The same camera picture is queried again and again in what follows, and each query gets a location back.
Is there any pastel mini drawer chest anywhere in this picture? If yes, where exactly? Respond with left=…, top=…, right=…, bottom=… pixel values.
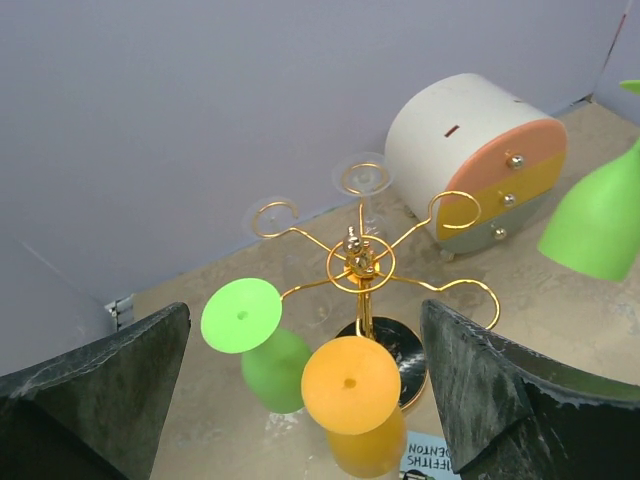
left=384, top=73, right=568, bottom=260

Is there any gold wine glass rack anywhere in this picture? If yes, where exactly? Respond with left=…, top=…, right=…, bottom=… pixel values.
left=275, top=190, right=501, bottom=410

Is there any blue treehouse book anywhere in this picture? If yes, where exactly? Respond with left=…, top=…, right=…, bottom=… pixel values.
left=399, top=431, right=461, bottom=480

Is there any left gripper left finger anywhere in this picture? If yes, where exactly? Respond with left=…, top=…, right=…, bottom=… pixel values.
left=1, top=302, right=191, bottom=479

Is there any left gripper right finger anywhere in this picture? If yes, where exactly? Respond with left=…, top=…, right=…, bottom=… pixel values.
left=420, top=300, right=639, bottom=480

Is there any green plastic goblet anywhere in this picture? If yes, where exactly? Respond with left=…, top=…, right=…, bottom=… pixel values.
left=200, top=278, right=312, bottom=414
left=536, top=78, right=640, bottom=282

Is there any clear wine glass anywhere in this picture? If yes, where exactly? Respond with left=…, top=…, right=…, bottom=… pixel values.
left=332, top=152, right=393, bottom=240
left=241, top=196, right=298, bottom=239

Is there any orange plastic goblet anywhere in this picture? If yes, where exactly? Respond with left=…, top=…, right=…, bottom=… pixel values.
left=301, top=336, right=407, bottom=479

